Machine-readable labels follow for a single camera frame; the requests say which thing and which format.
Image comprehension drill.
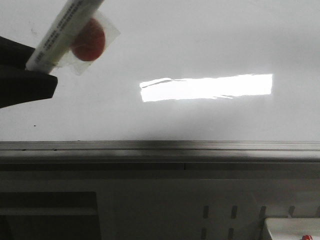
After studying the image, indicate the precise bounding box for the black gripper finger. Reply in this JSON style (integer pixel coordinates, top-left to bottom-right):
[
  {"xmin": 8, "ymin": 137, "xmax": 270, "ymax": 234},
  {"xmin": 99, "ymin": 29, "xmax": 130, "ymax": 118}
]
[{"xmin": 0, "ymin": 37, "xmax": 58, "ymax": 108}]

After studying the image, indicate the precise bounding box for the red round magnet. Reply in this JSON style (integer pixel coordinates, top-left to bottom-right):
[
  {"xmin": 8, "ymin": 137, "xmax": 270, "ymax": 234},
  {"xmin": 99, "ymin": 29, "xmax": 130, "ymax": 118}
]
[{"xmin": 70, "ymin": 18, "xmax": 106, "ymax": 62}]

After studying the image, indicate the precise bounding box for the white black whiteboard marker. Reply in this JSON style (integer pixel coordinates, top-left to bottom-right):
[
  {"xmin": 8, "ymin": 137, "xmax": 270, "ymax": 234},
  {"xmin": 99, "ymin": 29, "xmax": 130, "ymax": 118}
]
[{"xmin": 25, "ymin": 0, "xmax": 103, "ymax": 74}]

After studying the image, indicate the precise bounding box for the white perforated pegboard panel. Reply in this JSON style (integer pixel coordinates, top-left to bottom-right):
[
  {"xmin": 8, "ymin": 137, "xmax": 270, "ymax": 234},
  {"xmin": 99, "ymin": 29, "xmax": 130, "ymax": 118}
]
[{"xmin": 0, "ymin": 179, "xmax": 320, "ymax": 240}]

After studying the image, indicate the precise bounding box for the white plastic marker tray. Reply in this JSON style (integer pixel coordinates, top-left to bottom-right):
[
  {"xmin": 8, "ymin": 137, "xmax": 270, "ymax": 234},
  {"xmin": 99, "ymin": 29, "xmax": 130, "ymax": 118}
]
[{"xmin": 261, "ymin": 217, "xmax": 320, "ymax": 240}]

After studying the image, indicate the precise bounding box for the white whiteboard with aluminium frame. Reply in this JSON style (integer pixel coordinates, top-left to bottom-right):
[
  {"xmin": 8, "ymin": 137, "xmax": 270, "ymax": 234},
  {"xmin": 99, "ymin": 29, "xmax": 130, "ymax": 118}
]
[{"xmin": 0, "ymin": 0, "xmax": 320, "ymax": 171}]

